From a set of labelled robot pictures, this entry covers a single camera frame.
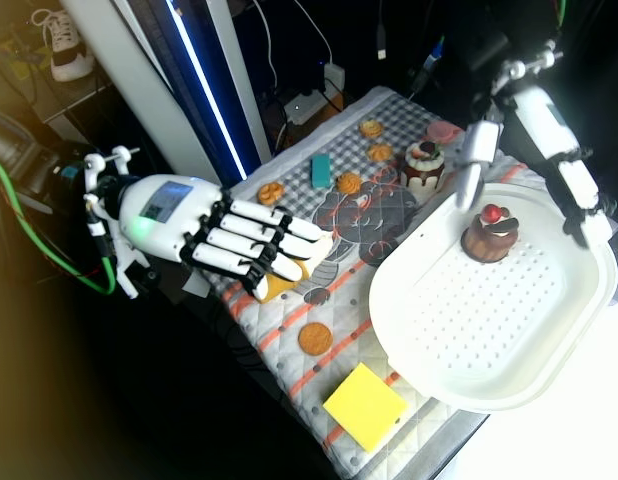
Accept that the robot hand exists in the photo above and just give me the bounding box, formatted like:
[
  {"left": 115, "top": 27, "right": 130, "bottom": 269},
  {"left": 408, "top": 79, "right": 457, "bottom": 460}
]
[
  {"left": 453, "top": 84, "right": 618, "bottom": 250},
  {"left": 116, "top": 173, "right": 324, "bottom": 304}
]

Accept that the toy ice cream cone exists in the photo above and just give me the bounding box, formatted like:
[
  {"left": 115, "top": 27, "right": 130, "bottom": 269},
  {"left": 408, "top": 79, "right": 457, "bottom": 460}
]
[{"left": 252, "top": 227, "right": 336, "bottom": 305}]

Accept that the round orange biscuit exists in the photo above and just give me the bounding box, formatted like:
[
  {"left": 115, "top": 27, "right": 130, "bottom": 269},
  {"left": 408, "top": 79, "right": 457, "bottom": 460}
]
[{"left": 297, "top": 322, "right": 333, "bottom": 356}]

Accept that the spiral swirl cookie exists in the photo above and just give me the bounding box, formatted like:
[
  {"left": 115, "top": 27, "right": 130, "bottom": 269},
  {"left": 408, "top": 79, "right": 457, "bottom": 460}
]
[{"left": 336, "top": 172, "right": 363, "bottom": 196}]

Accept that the pink sandwich cookie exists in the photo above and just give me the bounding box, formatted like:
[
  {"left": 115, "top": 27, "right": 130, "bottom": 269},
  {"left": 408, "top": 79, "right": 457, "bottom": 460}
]
[{"left": 426, "top": 121, "right": 463, "bottom": 146}]

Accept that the white upright panel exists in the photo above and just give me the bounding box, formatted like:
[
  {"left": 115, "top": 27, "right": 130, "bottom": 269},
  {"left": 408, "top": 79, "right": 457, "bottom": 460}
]
[{"left": 58, "top": 0, "right": 273, "bottom": 186}]

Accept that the yellow block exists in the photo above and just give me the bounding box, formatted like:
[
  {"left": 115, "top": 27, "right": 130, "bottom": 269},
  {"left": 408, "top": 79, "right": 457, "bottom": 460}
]
[{"left": 322, "top": 362, "right": 410, "bottom": 454}]

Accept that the teal block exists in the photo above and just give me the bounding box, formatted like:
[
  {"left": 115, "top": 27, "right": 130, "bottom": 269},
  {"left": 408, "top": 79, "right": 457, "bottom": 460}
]
[{"left": 311, "top": 153, "right": 333, "bottom": 190}]

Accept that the pretzel-shaped cookie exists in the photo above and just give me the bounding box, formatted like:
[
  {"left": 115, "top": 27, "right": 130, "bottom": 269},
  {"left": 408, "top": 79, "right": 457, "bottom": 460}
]
[{"left": 257, "top": 182, "right": 286, "bottom": 206}]

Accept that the white sneaker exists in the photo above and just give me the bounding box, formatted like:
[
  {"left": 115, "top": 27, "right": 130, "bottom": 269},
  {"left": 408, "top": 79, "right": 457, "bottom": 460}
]
[{"left": 31, "top": 7, "right": 96, "bottom": 84}]

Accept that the white power strip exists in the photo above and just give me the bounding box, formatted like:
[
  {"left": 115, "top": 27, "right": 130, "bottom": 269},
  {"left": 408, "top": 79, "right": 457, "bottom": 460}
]
[{"left": 283, "top": 87, "right": 341, "bottom": 127}]

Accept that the chocolate cake with cherry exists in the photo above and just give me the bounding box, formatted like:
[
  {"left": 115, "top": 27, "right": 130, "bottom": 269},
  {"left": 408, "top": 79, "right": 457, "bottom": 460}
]
[{"left": 460, "top": 203, "right": 520, "bottom": 264}]

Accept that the white power adapter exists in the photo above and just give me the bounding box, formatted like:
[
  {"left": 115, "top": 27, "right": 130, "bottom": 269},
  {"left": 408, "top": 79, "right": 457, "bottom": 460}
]
[{"left": 322, "top": 62, "right": 346, "bottom": 95}]

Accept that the cake with strawberry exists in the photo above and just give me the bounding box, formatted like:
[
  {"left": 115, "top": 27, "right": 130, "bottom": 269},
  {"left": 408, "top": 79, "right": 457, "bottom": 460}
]
[{"left": 399, "top": 139, "right": 446, "bottom": 195}]

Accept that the black USB cable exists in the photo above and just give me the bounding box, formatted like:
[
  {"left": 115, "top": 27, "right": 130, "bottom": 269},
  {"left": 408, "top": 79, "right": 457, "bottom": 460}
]
[{"left": 372, "top": 0, "right": 391, "bottom": 62}]

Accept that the white perforated plastic tray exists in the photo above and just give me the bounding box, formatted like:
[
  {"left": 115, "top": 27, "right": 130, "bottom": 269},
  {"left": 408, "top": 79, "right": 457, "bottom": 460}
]
[{"left": 368, "top": 182, "right": 618, "bottom": 414}]

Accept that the blue light strip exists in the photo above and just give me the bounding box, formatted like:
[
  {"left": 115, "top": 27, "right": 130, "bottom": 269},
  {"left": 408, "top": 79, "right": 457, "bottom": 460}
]
[{"left": 164, "top": 0, "right": 250, "bottom": 182}]

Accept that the quilt with printed bear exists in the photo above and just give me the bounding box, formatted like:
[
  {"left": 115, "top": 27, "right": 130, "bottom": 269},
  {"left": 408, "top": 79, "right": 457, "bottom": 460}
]
[{"left": 219, "top": 85, "right": 548, "bottom": 480}]

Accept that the green cable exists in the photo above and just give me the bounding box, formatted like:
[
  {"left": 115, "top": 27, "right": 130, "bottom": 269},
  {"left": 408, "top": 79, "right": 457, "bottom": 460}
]
[{"left": 0, "top": 152, "right": 118, "bottom": 296}]

